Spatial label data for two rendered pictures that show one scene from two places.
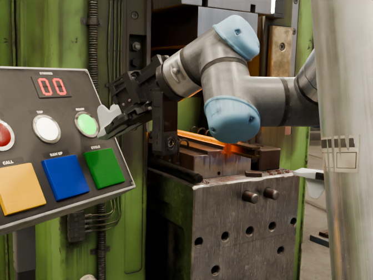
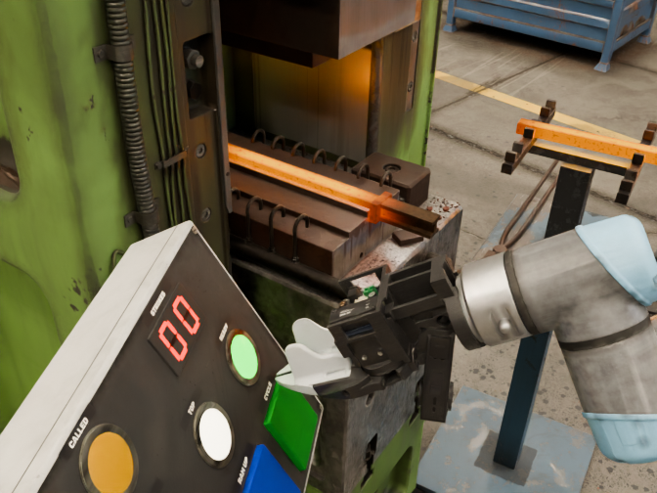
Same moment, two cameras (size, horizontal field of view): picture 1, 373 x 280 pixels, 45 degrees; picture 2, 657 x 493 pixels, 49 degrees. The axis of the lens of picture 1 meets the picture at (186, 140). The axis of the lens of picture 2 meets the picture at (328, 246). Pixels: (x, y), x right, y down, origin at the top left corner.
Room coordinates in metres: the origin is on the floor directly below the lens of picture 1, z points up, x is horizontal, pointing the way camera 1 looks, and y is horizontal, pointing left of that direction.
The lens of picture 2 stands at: (0.38, 0.34, 1.59)
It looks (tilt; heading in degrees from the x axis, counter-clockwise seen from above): 34 degrees down; 336
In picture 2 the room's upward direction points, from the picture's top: 2 degrees clockwise
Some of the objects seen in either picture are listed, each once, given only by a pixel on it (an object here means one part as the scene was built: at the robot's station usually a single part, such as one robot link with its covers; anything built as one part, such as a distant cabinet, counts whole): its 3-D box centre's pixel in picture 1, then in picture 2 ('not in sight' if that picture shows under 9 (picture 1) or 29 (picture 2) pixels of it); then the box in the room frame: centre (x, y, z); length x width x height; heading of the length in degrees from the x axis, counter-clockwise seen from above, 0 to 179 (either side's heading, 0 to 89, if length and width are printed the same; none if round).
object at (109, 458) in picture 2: not in sight; (109, 464); (0.74, 0.34, 1.16); 0.05 x 0.03 x 0.04; 123
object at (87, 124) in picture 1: (86, 124); (242, 356); (0.89, 0.20, 1.09); 0.05 x 0.03 x 0.04; 123
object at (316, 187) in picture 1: (314, 184); not in sight; (0.91, -0.27, 0.98); 0.09 x 0.03 x 0.06; 69
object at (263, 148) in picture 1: (257, 156); (390, 183); (1.37, -0.22, 0.95); 0.12 x 0.08 x 0.06; 33
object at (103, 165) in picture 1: (103, 168); (288, 421); (0.87, 0.16, 1.01); 0.07 x 0.05 x 0.07; 148
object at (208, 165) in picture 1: (183, 149); (263, 194); (1.40, 0.01, 0.96); 0.42 x 0.20 x 0.09; 33
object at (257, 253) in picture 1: (193, 226); (280, 297); (1.44, -0.03, 0.69); 0.56 x 0.38 x 0.45; 33
